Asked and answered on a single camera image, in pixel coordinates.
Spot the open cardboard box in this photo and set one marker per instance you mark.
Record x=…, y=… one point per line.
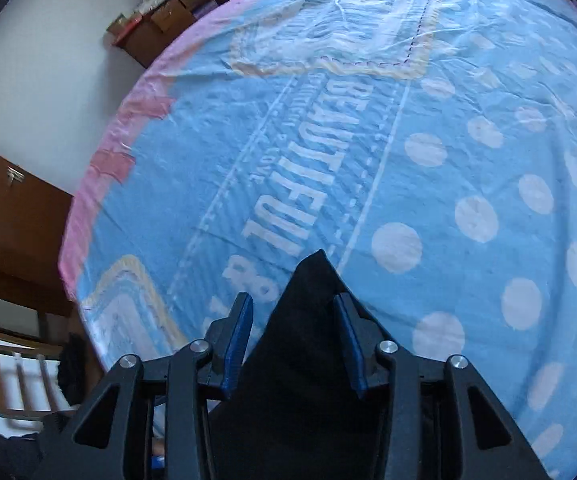
x=124, y=27

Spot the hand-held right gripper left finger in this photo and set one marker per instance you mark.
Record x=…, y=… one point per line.
x=236, y=345

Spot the wooden frame chair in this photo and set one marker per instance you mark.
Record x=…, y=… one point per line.
x=3, y=380

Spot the blue pink printed bed sheet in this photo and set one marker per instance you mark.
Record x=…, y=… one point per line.
x=418, y=110

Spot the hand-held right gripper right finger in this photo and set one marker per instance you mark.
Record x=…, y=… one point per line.
x=353, y=355

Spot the brown wooden desk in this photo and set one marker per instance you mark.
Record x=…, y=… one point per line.
x=143, y=46

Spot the black pants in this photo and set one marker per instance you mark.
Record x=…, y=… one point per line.
x=303, y=360

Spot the brown wooden door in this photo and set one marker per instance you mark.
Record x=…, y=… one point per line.
x=8, y=235

